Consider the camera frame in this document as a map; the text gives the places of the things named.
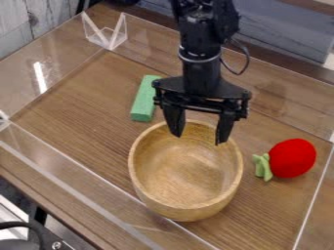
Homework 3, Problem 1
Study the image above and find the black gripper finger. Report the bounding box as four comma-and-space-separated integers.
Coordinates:
162, 105, 185, 138
214, 111, 236, 145

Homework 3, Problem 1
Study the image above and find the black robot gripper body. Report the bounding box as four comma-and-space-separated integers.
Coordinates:
150, 76, 251, 121

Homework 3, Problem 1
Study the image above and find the green rectangular block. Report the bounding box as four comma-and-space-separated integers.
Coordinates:
130, 75, 158, 122

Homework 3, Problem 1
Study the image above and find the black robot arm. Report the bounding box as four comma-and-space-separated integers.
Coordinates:
152, 0, 251, 144

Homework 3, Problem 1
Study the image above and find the brown wooden bowl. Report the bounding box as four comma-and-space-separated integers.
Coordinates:
128, 120, 244, 222

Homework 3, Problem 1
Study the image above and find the red plush strawberry toy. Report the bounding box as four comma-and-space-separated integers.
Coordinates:
251, 139, 316, 182

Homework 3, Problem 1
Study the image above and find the grey sofa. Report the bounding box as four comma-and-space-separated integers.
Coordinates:
138, 0, 334, 64

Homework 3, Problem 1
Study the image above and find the clear acrylic front barrier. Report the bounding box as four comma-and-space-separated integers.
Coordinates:
0, 116, 218, 250

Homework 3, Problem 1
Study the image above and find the black metal table leg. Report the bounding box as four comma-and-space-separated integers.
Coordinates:
27, 205, 76, 250

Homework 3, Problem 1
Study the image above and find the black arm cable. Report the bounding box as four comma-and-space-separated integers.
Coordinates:
218, 38, 251, 76

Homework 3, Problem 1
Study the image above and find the clear acrylic corner bracket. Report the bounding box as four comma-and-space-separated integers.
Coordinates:
81, 13, 128, 51

